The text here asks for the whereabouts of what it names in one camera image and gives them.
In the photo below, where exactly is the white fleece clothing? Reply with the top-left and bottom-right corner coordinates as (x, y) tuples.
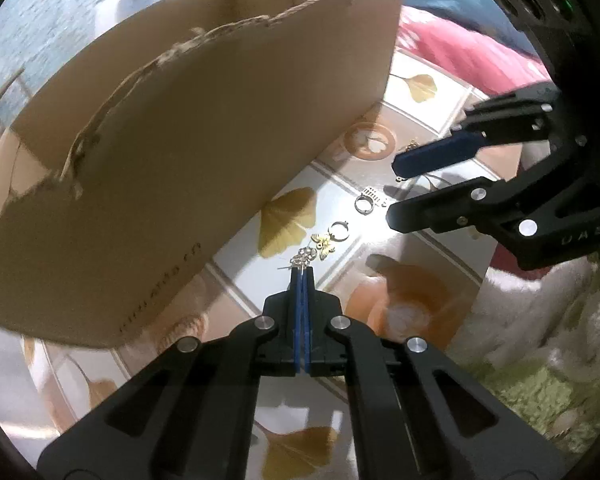
(472, 252), (600, 377)

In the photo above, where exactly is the green fleece cloth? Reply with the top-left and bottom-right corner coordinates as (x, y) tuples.
(459, 354), (600, 461)

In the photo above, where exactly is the small comb-shaped charm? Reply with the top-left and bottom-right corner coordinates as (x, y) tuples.
(362, 187), (389, 209)

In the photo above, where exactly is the pink blanket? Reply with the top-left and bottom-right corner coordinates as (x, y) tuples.
(394, 4), (552, 97)

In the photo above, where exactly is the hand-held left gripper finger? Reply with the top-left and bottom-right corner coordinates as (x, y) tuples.
(37, 267), (304, 480)
(303, 267), (566, 480)

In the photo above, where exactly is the gold butterfly earring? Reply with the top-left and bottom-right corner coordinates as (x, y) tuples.
(312, 232), (337, 262)

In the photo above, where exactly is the flower-shaped earring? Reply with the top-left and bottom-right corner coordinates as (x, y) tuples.
(278, 247), (316, 272)

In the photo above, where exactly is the brown cardboard box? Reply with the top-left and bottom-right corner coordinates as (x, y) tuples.
(0, 0), (406, 349)

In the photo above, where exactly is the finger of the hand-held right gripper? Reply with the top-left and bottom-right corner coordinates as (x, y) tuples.
(385, 134), (600, 272)
(392, 84), (562, 181)

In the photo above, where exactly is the blue patterned curtain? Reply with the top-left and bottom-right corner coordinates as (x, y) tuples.
(0, 0), (107, 111)

